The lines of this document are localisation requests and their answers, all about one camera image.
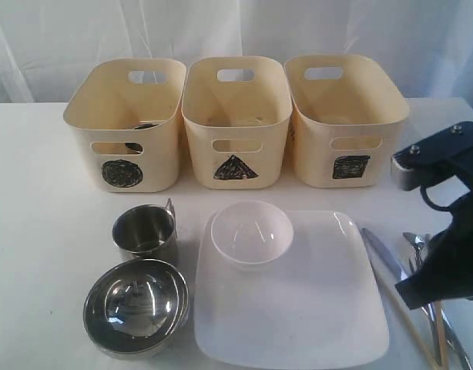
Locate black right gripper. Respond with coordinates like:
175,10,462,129
391,121,473,310

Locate steel spoon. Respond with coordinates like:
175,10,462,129
402,232,453,345

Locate wooden chopstick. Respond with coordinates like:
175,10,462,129
433,301,449,370
374,270,439,369

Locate white round bowl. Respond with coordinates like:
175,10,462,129
210,200,294,271

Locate steel fork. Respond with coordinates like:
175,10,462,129
408,257,442,365

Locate cream bin with square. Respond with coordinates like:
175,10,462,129
284,54,410,188

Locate steel table knife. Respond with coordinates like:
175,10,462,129
361,227,473,369

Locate white square plate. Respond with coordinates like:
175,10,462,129
193,210,389,369

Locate cream bin with triangle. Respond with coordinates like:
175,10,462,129
181,56,293,190

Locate cream bin with circle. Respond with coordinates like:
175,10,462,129
63,58,186,193

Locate stainless steel bowl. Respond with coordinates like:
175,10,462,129
82,259,190,361

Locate white curtain backdrop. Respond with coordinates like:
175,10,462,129
0,1,473,107

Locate steel mug wire handle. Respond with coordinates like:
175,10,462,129
112,198,179,266

